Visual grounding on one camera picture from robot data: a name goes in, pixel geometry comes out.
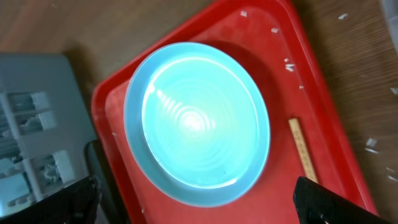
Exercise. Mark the red plastic tray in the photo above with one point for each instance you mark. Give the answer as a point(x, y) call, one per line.
point(268, 39)

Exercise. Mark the clear plastic bin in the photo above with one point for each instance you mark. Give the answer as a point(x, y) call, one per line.
point(390, 11)

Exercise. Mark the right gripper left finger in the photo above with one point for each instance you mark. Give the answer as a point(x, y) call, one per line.
point(76, 204)

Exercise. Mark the wooden chopstick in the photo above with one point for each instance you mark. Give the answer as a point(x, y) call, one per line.
point(302, 149)

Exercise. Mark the grey dishwasher rack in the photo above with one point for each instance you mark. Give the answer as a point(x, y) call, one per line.
point(45, 127)

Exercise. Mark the large light blue plate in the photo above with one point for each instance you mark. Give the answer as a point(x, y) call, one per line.
point(197, 124)

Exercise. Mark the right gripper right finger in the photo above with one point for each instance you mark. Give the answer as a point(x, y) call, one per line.
point(316, 204)

